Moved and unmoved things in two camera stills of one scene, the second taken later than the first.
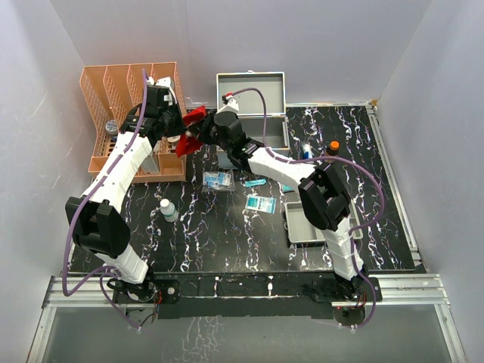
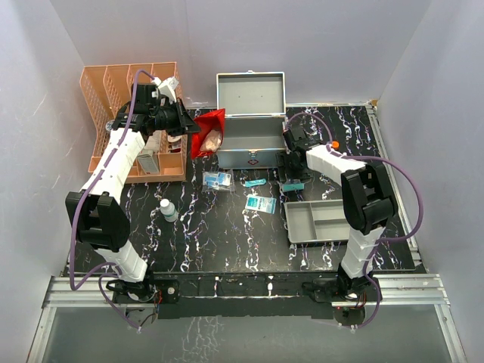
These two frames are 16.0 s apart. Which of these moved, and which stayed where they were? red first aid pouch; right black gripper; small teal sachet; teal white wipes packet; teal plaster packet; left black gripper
Moved: red first aid pouch; right black gripper
Stayed: small teal sachet; teal white wipes packet; teal plaster packet; left black gripper
